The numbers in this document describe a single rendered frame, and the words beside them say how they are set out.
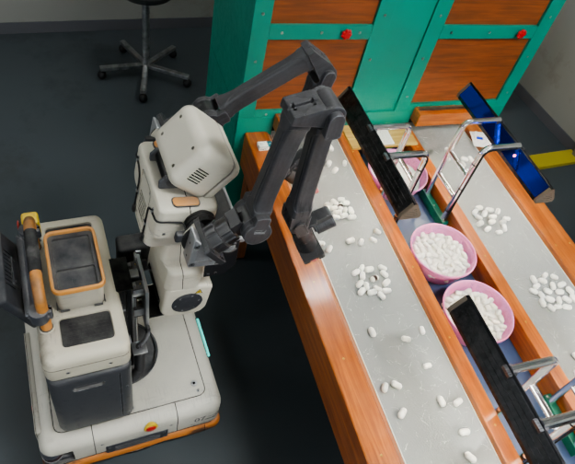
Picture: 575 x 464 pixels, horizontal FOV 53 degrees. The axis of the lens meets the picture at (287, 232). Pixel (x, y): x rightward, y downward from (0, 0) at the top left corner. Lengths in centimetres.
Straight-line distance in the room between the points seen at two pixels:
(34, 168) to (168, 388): 161
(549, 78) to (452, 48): 216
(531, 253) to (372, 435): 111
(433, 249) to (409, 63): 81
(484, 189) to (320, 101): 152
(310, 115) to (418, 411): 105
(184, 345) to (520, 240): 144
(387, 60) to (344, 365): 130
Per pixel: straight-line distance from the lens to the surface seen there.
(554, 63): 473
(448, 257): 233
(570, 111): 464
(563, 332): 237
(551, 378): 221
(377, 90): 262
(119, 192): 326
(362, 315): 203
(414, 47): 256
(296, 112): 127
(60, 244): 189
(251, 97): 177
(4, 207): 325
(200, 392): 230
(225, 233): 148
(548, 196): 227
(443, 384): 201
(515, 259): 248
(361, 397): 185
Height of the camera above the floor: 237
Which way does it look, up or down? 49 degrees down
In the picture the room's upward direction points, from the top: 16 degrees clockwise
